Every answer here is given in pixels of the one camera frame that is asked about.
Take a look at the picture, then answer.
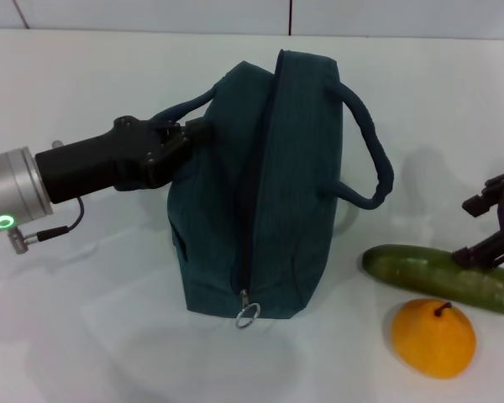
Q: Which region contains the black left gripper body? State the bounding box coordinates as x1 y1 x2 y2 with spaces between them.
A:
34 116 171 206

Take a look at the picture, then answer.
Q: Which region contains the green cucumber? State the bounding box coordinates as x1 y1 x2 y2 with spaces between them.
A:
362 244 504 317

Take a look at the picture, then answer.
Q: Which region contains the dark teal fabric bag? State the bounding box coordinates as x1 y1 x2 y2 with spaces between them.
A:
115 49 395 331

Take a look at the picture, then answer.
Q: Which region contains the orange yellow pear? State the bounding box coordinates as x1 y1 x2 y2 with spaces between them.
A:
392 299 478 380

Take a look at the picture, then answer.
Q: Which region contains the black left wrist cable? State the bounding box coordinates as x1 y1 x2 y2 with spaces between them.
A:
29 196 85 243

